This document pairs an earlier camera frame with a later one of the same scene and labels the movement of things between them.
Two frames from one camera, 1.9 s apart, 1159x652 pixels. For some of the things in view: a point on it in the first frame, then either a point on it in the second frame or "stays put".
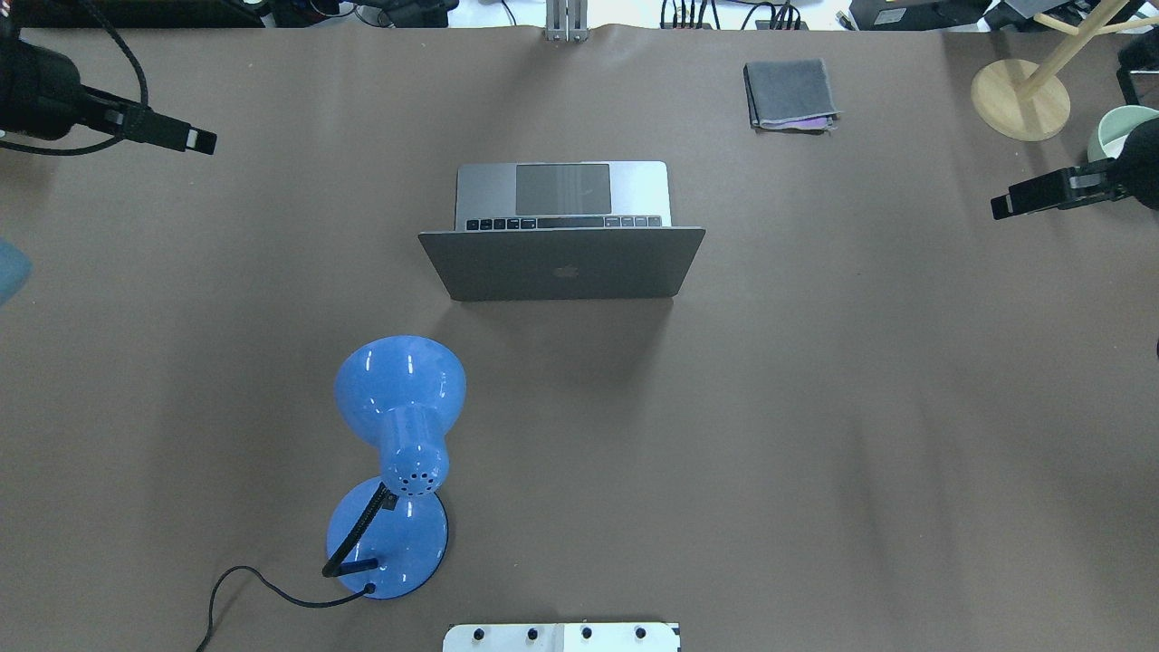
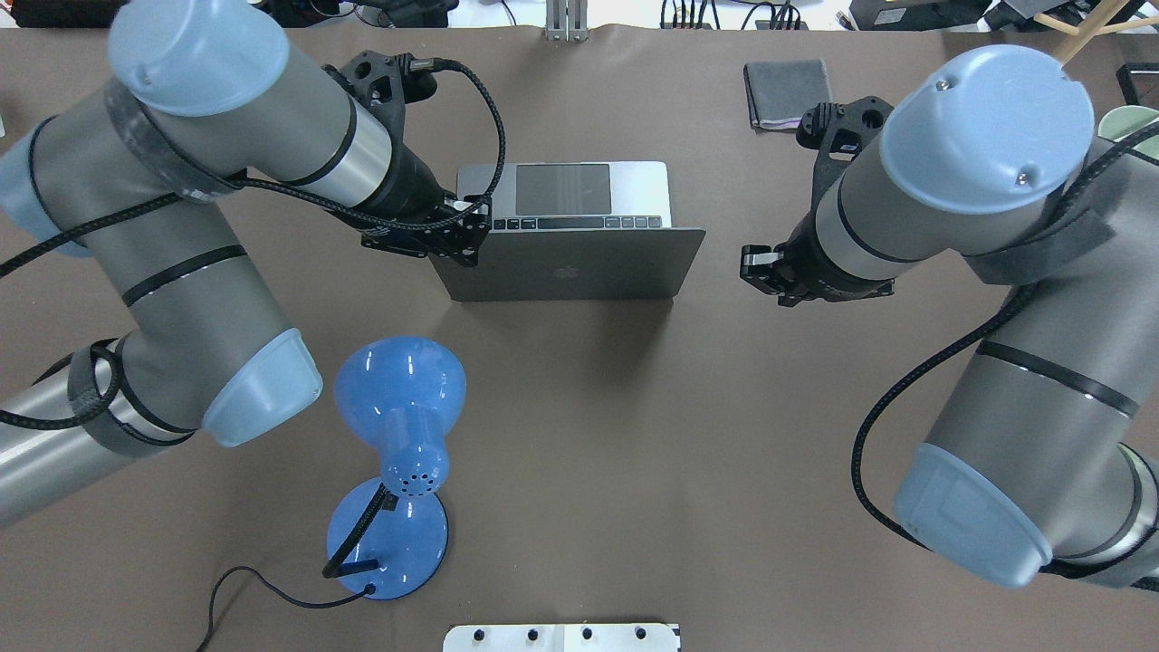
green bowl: x=1114 y=129 stays put
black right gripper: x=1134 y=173 → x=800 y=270
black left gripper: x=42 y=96 → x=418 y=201
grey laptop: x=571 y=230 stays put
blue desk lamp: x=387 y=537 stays put
